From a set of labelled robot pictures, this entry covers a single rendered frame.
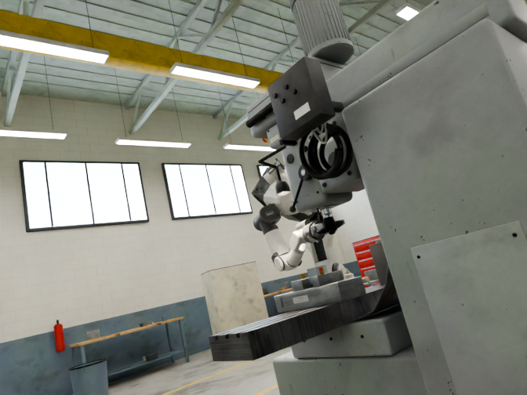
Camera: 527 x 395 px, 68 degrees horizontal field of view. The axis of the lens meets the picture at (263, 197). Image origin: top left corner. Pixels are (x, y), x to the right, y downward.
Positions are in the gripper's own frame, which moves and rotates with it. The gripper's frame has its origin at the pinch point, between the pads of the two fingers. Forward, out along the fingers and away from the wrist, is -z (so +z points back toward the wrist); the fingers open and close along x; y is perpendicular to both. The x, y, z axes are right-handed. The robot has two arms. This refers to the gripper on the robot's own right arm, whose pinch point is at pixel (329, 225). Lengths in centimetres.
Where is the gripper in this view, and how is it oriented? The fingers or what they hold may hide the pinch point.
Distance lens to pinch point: 172.5
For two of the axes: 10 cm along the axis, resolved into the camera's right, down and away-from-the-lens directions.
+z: -3.8, 3.0, 8.8
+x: 9.0, -1.2, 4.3
